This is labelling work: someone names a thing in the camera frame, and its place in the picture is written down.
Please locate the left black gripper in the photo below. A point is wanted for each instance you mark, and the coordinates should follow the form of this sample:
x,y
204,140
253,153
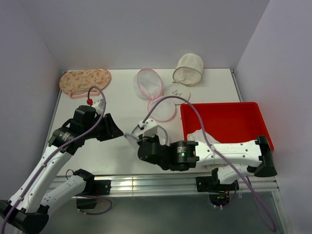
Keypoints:
x,y
111,129

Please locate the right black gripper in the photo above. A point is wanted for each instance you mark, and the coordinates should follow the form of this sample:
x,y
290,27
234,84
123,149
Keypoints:
x,y
149,138

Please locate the grey-trimmed white mesh laundry bag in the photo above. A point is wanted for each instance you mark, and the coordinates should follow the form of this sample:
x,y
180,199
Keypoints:
x,y
133,139

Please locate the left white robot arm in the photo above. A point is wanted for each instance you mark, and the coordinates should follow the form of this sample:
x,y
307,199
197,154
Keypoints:
x,y
30,207

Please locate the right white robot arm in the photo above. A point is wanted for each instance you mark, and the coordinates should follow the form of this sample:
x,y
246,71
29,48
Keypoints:
x,y
246,158

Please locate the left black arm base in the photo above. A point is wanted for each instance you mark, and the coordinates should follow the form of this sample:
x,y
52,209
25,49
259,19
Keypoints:
x,y
89,198

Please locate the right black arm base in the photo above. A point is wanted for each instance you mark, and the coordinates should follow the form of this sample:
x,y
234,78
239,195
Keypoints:
x,y
220,195

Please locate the white bra in tray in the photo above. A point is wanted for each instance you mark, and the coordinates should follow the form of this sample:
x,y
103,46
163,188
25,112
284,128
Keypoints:
x,y
199,136

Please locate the orange floral laundry bag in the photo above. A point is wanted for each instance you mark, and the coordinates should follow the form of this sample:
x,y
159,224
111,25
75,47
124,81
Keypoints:
x,y
77,83

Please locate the pink-trimmed white mesh laundry bag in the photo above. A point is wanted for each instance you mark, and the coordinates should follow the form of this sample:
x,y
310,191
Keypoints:
x,y
148,85

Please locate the beige mesh laundry bag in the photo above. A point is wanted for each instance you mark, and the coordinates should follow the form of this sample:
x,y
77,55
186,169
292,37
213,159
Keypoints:
x,y
188,72

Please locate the red plastic tray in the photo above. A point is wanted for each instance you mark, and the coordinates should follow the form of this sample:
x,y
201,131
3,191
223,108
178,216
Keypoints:
x,y
233,122

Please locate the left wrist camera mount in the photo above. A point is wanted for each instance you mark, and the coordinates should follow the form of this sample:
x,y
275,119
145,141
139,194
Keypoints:
x,y
99,105

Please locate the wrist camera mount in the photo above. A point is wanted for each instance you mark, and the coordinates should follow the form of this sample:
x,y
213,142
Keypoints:
x,y
99,105
148,126

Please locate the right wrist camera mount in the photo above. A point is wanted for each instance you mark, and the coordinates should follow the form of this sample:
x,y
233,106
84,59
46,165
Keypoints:
x,y
148,126

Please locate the aluminium mounting rail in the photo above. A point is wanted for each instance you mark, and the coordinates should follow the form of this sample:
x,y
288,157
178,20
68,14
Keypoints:
x,y
166,184

